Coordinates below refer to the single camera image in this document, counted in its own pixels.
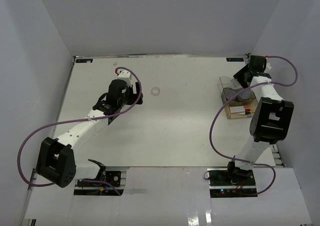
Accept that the small clear tape roll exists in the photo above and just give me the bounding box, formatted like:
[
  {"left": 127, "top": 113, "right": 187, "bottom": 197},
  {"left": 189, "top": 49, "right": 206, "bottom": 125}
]
[{"left": 151, "top": 87, "right": 161, "bottom": 96}]

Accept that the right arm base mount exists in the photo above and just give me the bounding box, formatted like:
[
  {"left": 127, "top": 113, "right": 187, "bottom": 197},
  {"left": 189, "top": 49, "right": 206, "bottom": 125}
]
[{"left": 203, "top": 168, "right": 258, "bottom": 198}]

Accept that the blue label sticker right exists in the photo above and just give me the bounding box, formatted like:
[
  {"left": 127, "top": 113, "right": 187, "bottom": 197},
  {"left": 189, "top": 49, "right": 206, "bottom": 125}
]
[{"left": 226, "top": 58, "right": 244, "bottom": 62}]

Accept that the black capped white marker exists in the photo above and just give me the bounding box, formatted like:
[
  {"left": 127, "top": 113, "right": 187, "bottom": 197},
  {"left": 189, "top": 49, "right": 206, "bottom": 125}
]
[{"left": 235, "top": 112, "right": 252, "bottom": 116}]

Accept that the large clear tape roll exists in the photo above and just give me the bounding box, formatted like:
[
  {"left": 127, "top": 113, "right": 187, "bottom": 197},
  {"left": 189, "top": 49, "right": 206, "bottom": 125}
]
[{"left": 230, "top": 78, "right": 242, "bottom": 90}]

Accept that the clear cup of paperclips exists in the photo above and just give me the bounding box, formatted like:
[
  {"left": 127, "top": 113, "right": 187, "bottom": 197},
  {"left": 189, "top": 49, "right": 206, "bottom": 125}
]
[{"left": 224, "top": 88, "right": 237, "bottom": 101}]

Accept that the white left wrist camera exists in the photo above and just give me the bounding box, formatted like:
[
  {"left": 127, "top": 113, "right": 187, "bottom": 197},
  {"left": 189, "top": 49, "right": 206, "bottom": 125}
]
[{"left": 117, "top": 70, "right": 132, "bottom": 81}]

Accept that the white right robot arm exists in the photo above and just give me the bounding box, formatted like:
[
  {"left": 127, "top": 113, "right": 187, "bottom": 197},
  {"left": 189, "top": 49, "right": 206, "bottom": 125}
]
[{"left": 225, "top": 56, "right": 294, "bottom": 185}]

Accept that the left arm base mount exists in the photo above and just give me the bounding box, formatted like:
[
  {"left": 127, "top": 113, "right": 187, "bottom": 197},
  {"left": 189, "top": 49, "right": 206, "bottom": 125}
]
[{"left": 73, "top": 170, "right": 127, "bottom": 196}]

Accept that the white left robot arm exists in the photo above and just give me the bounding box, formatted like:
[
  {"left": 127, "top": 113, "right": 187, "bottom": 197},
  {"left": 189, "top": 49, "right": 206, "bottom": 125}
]
[{"left": 36, "top": 79, "right": 143, "bottom": 188}]

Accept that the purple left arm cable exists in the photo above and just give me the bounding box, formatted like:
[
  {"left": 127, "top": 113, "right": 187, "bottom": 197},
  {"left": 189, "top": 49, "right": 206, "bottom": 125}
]
[{"left": 16, "top": 66, "right": 143, "bottom": 187}]

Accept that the clear tiered desk organizer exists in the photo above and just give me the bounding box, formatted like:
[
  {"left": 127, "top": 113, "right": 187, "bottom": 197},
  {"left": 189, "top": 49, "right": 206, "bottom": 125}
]
[{"left": 218, "top": 76, "right": 258, "bottom": 119}]

